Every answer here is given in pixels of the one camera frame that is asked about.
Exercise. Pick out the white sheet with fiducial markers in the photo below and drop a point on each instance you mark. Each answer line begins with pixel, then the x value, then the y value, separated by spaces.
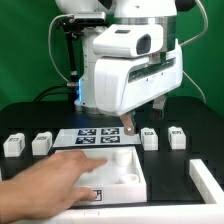
pixel 94 136

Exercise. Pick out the white U-shaped obstacle fence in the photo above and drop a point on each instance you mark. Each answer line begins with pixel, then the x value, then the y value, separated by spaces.
pixel 211 212

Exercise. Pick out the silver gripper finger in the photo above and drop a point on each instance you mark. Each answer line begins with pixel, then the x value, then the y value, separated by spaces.
pixel 158 107
pixel 128 122

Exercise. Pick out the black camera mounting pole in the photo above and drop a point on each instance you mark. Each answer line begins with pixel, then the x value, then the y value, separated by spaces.
pixel 71 50

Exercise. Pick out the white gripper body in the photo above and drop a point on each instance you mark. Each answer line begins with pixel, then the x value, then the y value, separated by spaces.
pixel 132 69

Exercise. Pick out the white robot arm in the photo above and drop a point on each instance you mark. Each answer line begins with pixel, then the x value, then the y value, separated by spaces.
pixel 121 12

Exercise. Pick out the bare human forearm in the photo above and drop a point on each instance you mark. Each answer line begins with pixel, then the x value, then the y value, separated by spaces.
pixel 5 202

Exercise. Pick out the white square tabletop tray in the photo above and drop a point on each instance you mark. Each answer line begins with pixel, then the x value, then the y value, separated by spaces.
pixel 119 181

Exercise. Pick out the bare human hand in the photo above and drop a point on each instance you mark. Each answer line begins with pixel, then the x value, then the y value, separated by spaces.
pixel 46 188

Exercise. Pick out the grey camera on mount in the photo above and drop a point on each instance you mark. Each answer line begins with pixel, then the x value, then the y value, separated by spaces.
pixel 90 17

